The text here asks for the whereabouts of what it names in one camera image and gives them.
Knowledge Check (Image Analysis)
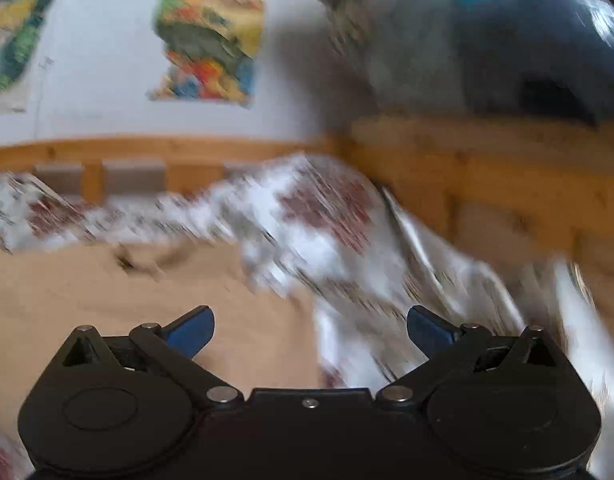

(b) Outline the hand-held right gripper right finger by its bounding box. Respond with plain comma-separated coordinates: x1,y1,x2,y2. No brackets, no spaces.
376,305,558,405

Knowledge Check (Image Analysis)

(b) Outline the tan hooded jacket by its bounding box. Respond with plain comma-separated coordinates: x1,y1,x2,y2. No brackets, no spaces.
0,241,324,443

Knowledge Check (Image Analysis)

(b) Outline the wooden bed frame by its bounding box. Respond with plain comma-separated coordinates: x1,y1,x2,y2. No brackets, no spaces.
0,114,614,293

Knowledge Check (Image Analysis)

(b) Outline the blond cartoon figure wall poster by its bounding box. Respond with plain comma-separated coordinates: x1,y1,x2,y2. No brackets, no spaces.
0,0,56,114

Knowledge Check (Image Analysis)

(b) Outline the clear plastic bag of clothes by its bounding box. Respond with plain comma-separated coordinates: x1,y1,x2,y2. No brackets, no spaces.
282,0,614,127

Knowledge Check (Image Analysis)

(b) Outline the white floral blanket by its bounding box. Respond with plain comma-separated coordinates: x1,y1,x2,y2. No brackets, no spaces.
0,152,614,480

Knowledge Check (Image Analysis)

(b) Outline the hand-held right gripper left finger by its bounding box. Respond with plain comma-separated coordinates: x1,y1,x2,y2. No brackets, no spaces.
61,305,245,407

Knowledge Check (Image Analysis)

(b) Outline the landscape drawing wall poster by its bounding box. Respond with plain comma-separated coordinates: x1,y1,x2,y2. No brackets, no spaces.
146,0,272,109

